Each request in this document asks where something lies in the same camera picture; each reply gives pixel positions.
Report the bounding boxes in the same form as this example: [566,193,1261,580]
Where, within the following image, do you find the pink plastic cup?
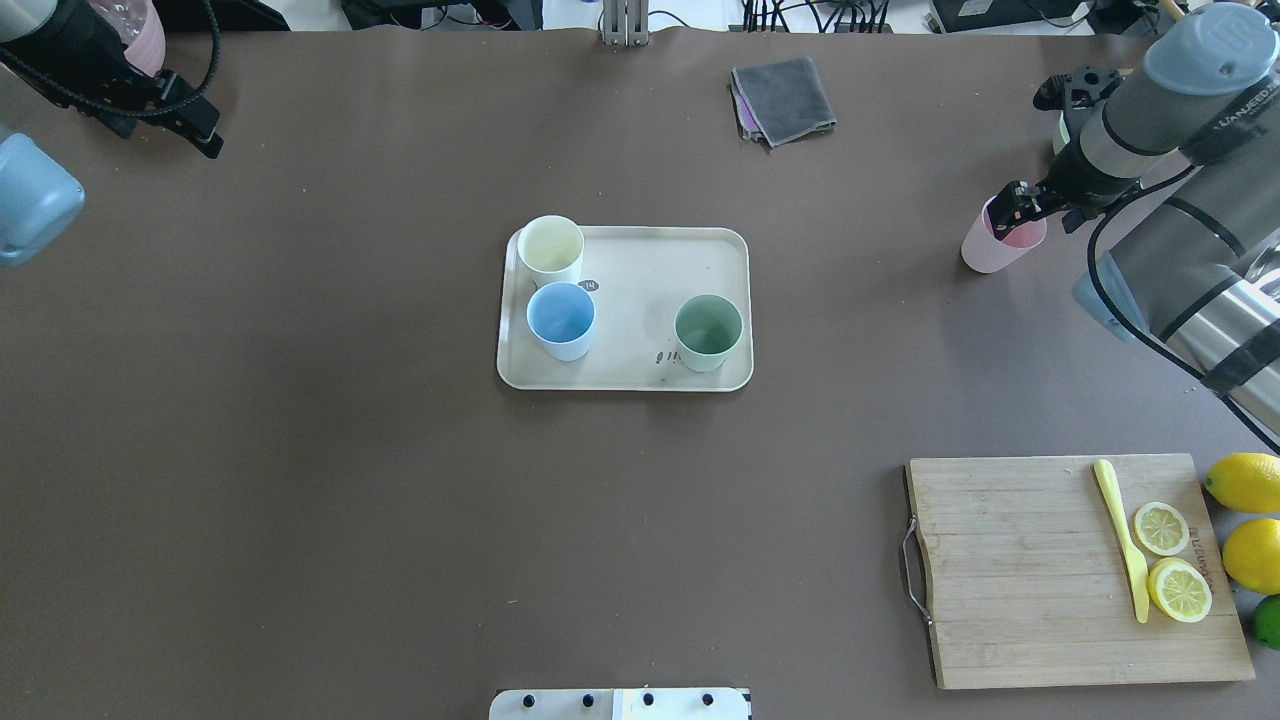
[961,196,1048,274]

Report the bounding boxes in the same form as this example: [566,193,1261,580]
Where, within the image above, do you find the green lime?
[1251,594,1280,651]

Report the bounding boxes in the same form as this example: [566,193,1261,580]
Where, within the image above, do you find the purple cloth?
[730,85,763,142]

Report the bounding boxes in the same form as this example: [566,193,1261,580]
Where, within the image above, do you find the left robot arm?
[1,1,223,266]

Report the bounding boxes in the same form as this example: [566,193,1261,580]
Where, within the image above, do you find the green bowl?
[1051,111,1071,156]

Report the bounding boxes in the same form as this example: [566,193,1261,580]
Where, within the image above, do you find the lower whole yellow lemon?
[1203,452,1279,514]

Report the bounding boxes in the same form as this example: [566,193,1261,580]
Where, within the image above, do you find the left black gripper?
[3,1,223,159]

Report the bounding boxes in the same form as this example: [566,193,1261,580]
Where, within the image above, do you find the wooden cutting board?
[904,454,1254,691]

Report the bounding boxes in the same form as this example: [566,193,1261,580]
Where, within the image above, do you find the lower lemon slice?
[1147,557,1213,623]

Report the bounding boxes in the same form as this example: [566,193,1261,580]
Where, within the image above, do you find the yellow plastic knife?
[1093,457,1151,624]

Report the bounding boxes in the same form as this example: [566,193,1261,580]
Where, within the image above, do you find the green plastic cup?
[673,293,745,372]

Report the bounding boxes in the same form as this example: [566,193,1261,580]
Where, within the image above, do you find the metal camera post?
[600,0,650,47]

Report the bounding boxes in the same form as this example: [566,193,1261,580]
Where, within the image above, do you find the lemon slice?
[1132,501,1190,557]
[1147,557,1213,623]

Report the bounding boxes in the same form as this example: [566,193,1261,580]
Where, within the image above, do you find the upper lemon slice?
[1132,501,1190,557]

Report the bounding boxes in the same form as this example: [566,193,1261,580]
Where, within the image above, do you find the grey folded cloth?
[730,55,837,149]

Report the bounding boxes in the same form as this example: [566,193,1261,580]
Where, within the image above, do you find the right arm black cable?
[1085,165,1280,456]

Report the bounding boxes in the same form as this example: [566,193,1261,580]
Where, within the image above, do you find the pink bowl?
[90,1,166,77]

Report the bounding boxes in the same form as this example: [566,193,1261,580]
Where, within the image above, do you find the beige rabbit tray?
[495,225,754,392]

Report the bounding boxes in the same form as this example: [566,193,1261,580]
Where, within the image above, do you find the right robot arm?
[974,3,1277,447]

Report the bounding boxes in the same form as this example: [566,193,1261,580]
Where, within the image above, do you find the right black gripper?
[988,67,1140,242]

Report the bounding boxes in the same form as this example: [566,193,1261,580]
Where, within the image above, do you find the upper whole yellow lemon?
[1222,518,1279,596]

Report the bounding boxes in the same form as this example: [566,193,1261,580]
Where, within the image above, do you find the cream plastic cup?
[516,215,585,288]

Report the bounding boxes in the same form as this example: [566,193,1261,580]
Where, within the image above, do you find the light blue plastic cup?
[526,282,596,363]

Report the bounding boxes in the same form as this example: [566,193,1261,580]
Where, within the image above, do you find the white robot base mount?
[488,687,753,719]

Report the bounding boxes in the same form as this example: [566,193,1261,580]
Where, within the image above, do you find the whole yellow lemon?
[1222,518,1279,596]
[1203,452,1279,514]

